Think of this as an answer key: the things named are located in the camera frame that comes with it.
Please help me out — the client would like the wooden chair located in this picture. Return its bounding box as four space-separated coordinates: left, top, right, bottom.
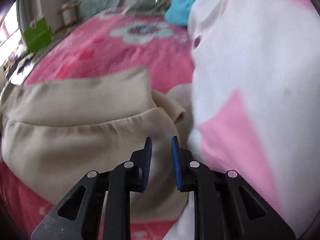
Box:
55 1 82 35

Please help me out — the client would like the pink floral blanket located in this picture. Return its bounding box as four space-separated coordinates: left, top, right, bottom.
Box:
1 11 194 239

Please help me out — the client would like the beige jacket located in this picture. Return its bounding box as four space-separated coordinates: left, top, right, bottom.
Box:
1 68 188 222

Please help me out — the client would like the green paper bag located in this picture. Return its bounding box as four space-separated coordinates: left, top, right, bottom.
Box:
23 17 53 53

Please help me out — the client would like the white and pink garment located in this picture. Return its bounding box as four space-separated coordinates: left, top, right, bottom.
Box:
169 0 319 239

